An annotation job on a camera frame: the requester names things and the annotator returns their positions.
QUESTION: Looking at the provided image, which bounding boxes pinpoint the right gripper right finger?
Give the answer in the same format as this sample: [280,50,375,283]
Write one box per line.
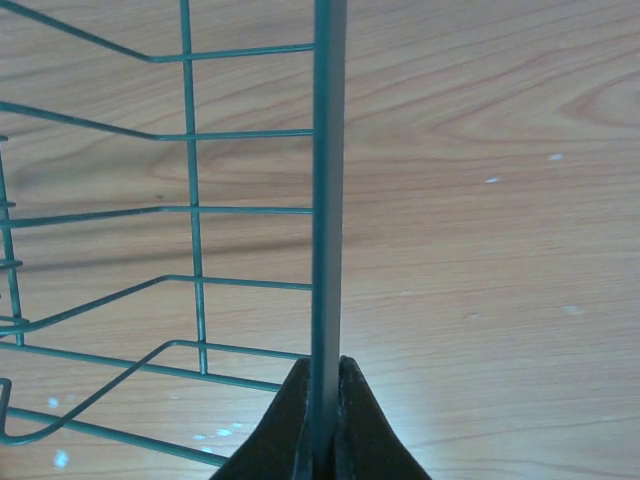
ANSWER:
[334,356,430,480]

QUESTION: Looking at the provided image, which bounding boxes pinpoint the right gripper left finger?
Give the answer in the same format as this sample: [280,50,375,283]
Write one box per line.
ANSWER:
[212,358,310,480]

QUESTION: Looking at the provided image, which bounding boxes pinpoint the black wire dish rack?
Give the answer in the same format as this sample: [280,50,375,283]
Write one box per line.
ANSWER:
[1,1,347,479]

